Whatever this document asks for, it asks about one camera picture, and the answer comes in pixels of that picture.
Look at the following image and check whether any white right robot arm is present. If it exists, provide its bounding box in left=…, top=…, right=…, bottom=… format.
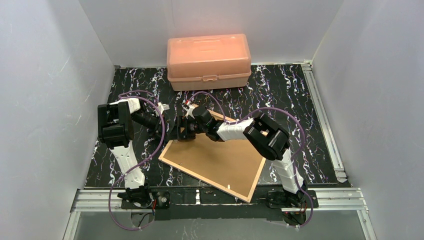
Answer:
left=168, top=104, right=307, bottom=194

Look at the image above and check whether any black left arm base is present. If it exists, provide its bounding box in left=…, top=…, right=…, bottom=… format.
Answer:
left=117, top=185, right=170, bottom=210

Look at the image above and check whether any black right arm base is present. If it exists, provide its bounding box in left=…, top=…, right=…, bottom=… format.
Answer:
left=266, top=190, right=319, bottom=210

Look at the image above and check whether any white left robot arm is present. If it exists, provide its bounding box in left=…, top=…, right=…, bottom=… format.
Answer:
left=97, top=97, right=170, bottom=190

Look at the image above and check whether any translucent orange plastic box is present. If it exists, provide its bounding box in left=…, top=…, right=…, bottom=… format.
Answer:
left=167, top=34, right=252, bottom=92

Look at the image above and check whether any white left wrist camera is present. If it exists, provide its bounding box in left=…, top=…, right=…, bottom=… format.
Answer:
left=156, top=102, right=170, bottom=116

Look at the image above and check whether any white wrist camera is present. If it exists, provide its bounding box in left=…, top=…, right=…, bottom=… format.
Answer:
left=156, top=102, right=170, bottom=116
left=182, top=101, right=196, bottom=120

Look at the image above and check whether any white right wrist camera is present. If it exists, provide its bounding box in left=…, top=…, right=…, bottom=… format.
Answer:
left=182, top=101, right=196, bottom=120

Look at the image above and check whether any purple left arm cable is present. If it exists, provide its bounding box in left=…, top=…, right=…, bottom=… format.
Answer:
left=108, top=90, right=167, bottom=232

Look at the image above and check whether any aluminium right side rail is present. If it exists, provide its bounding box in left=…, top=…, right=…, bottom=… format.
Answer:
left=301, top=61, right=348, bottom=183

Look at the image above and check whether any aluminium rail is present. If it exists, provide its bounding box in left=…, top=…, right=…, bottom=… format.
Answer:
left=71, top=186, right=369, bottom=212
left=301, top=61, right=348, bottom=183

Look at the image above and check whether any aluminium front rail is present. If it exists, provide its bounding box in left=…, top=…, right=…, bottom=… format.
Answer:
left=71, top=186, right=369, bottom=212

